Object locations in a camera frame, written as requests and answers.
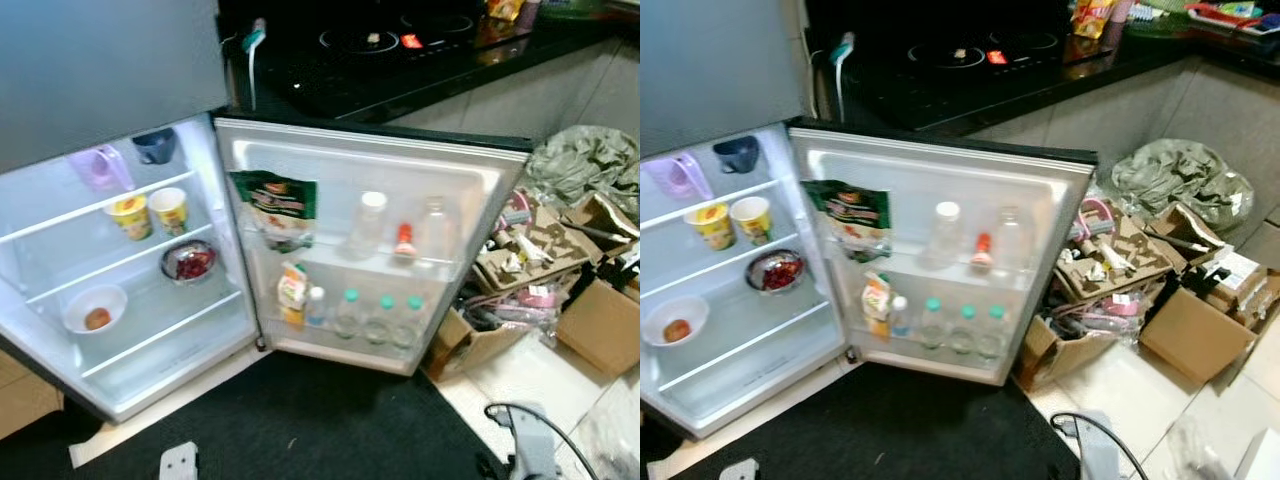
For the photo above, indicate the green snack bag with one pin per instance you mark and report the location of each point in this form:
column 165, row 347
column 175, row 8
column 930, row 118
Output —
column 845, row 220
column 272, row 210

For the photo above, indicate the clear crumpled plastic bag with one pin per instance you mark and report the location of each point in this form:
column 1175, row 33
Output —
column 615, row 445
column 1190, row 450

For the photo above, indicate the blue label water bottle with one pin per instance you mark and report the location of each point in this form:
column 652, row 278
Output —
column 899, row 320
column 316, row 310

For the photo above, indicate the orange yellow snack packet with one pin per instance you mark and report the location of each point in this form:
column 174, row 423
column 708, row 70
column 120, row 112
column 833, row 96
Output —
column 505, row 9
column 1090, row 18

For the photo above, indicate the white teal brush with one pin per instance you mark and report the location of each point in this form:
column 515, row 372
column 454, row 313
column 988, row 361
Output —
column 254, row 40
column 842, row 52

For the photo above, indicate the beige kitchen cabinets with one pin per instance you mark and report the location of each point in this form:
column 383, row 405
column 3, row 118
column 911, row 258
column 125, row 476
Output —
column 1200, row 110
column 560, row 90

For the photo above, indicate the fridge door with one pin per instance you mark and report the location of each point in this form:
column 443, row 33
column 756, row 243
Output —
column 1060, row 210
column 470, row 200

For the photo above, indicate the clear jar white lid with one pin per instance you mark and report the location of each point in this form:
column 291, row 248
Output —
column 367, row 225
column 943, row 235

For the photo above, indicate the small red capped bottle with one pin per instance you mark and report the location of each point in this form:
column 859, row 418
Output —
column 404, row 242
column 981, row 252

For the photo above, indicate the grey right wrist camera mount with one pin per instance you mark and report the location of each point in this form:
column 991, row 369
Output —
column 1100, row 450
column 535, row 440

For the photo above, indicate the red white dish tray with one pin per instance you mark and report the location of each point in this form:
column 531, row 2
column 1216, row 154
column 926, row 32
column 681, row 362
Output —
column 1230, row 15

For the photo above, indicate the small white bowl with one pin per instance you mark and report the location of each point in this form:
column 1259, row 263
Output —
column 75, row 315
column 655, row 328

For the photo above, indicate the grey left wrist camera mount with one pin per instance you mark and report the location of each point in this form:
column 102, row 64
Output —
column 178, row 462
column 738, row 470

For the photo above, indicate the open cardboard box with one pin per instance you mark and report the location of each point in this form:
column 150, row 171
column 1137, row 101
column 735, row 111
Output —
column 460, row 350
column 1045, row 362

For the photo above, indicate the red apple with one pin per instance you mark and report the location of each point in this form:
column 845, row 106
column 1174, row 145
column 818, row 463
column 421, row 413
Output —
column 677, row 330
column 97, row 319

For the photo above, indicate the grey green rubbish bag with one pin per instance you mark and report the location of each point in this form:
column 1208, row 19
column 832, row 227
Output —
column 585, row 165
column 1175, row 180

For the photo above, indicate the black kitchen counter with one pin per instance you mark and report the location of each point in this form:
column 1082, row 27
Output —
column 900, row 90
column 300, row 70

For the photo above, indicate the clear glass jar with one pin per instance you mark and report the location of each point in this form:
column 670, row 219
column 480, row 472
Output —
column 437, row 230
column 1012, row 240

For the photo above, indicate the green yellow juice carton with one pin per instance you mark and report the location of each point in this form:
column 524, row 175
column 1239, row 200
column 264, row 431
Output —
column 876, row 305
column 292, row 295

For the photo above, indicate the small red item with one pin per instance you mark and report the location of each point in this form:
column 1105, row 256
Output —
column 411, row 41
column 997, row 57

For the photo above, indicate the steel bowl of red fruit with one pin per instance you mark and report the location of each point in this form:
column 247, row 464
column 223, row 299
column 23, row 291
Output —
column 188, row 263
column 774, row 272

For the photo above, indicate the navy mug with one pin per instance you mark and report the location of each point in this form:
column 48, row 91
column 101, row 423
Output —
column 735, row 155
column 153, row 146

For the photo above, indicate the purple plastic cup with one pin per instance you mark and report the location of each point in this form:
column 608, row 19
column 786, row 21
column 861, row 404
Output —
column 678, row 177
column 100, row 168

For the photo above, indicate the dark floor mat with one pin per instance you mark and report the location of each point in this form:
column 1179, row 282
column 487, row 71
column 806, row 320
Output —
column 900, row 440
column 300, row 420

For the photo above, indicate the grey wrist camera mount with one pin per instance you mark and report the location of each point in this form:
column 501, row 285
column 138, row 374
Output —
column 738, row 470
column 178, row 462
column 1100, row 450
column 535, row 440

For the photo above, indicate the fridge glass shelf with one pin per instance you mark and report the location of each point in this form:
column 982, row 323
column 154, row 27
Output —
column 670, row 275
column 665, row 231
column 150, row 320
column 740, row 330
column 80, row 272
column 60, row 218

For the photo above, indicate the green capped water bottle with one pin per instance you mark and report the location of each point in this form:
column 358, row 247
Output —
column 348, row 315
column 964, row 330
column 994, row 333
column 383, row 320
column 412, row 322
column 931, row 325

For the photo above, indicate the grey fridge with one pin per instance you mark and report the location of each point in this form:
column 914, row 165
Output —
column 100, row 60
column 700, row 60

